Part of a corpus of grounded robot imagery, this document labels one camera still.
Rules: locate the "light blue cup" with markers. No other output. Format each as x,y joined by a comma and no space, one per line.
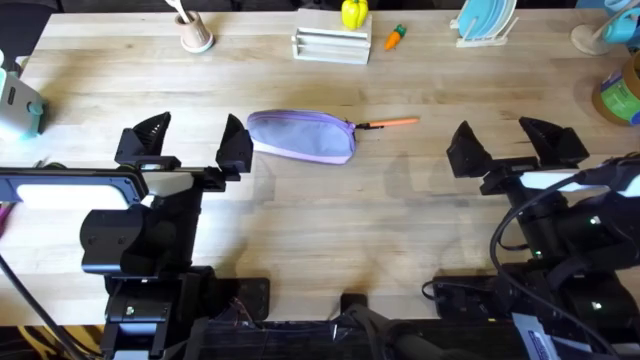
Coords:
622,27

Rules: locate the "beige ribbed cup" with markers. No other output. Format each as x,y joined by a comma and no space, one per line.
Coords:
195,35

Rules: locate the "yellow toy pepper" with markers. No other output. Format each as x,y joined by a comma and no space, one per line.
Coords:
354,14

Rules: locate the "black wrist plate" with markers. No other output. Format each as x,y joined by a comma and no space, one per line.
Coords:
75,192
550,180

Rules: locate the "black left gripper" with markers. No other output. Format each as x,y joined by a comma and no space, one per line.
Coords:
170,225

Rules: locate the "brown tape roll green label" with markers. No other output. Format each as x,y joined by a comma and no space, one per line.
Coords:
620,97

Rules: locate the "orange pen with black cap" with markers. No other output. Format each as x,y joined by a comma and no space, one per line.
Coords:
395,122

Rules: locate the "white and teal device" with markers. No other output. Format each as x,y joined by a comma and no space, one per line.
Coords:
17,112

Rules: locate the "purple soft zip bag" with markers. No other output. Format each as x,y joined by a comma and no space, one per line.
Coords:
300,136

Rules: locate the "pale white plate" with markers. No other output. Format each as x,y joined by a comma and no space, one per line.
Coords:
511,12

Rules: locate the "orange toy carrot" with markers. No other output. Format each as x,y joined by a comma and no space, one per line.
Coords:
393,39

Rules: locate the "light blue plate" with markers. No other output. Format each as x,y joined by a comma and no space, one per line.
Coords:
480,17

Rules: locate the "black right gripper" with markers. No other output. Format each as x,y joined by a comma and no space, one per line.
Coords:
542,220

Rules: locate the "white peg rack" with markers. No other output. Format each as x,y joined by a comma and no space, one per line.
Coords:
332,45

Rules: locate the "wooden spoon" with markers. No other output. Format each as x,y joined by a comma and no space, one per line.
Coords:
179,9

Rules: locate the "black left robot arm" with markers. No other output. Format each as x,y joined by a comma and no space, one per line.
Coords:
150,310

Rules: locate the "black left wrist plate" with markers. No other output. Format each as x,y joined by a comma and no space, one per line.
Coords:
75,192

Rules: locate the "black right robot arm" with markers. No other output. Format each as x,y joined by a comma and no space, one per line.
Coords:
590,270

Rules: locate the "black right wrist plate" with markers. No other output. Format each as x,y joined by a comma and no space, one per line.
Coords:
550,180

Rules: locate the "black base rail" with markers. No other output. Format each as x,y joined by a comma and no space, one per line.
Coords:
350,335

